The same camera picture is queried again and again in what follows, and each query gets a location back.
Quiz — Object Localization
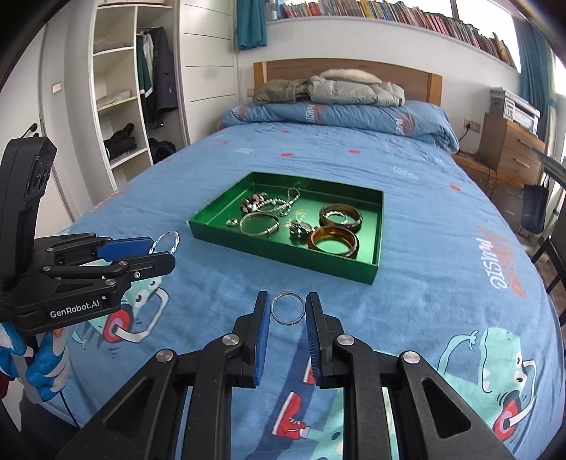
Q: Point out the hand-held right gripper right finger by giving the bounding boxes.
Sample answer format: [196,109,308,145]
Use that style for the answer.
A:
[306,291,516,460]

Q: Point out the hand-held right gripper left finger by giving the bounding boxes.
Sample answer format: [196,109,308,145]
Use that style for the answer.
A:
[55,291,271,460]

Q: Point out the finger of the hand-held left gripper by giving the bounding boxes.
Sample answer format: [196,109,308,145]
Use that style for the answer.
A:
[41,250,177,288]
[34,234,155,267]

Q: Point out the twisted silver hoop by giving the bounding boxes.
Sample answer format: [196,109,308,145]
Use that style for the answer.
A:
[271,291,307,326]
[150,230,180,255]

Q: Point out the green tray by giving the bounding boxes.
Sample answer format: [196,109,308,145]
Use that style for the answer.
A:
[189,172,385,285]

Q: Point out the ornate silver ring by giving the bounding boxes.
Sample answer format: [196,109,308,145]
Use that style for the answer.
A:
[289,219,314,242]

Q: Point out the amber bangle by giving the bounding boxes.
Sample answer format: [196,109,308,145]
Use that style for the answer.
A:
[307,225,360,259]
[319,203,363,231]

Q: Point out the brown bead bracelet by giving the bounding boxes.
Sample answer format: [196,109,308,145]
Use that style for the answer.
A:
[241,192,270,213]

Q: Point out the pearl and rhinestone bracelet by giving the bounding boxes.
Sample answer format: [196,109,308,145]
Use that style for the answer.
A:
[261,197,293,217]

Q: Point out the silver chain necklace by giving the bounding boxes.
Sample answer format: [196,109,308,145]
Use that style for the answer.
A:
[283,186,307,222]

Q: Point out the person's left hand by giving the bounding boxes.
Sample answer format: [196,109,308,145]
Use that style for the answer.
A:
[0,321,72,402]

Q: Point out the black backpack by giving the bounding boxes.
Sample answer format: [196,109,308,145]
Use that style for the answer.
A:
[148,137,178,165]

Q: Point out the silver bangle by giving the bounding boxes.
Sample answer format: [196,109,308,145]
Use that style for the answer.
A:
[240,211,281,237]

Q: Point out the dark folded clothing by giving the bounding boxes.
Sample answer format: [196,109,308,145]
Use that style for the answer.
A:
[104,123,137,160]

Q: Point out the blue printed bedsheet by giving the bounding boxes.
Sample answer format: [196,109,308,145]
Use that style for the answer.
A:
[57,121,566,460]

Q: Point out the folded light clothes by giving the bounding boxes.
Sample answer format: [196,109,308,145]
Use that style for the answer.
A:
[97,91,133,109]

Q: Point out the hanging dark clothes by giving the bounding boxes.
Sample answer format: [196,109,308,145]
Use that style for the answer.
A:
[136,27,180,129]

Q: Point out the white wardrobe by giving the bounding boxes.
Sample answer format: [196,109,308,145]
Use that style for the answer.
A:
[40,0,239,222]

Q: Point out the olive fleece jacket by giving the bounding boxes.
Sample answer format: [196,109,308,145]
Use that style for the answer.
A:
[252,80,312,105]

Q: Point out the blue pillow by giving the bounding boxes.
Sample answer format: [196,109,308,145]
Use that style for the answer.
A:
[219,99,461,153]

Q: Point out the wooden headboard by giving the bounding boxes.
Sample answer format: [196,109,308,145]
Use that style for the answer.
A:
[253,59,443,107]

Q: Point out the grey puffer jacket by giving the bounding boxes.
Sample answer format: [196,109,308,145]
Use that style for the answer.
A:
[307,68,405,107]

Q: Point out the black chair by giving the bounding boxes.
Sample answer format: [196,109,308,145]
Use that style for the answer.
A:
[531,217,566,295]

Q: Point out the black tote bag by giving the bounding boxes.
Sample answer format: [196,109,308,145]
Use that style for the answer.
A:
[521,183,549,235]

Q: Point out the teal curtain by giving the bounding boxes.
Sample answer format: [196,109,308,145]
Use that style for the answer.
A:
[515,13,558,129]
[236,0,268,50]

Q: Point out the wooden nightstand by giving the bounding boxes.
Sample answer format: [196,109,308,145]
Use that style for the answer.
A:
[480,113,547,189]

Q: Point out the grey desk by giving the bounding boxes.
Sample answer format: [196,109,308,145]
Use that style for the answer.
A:
[535,148,566,178]

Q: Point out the white printer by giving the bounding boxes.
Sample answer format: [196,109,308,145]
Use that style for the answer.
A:
[490,86,541,133]

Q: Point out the row of books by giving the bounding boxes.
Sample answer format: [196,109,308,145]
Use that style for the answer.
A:
[265,0,518,69]

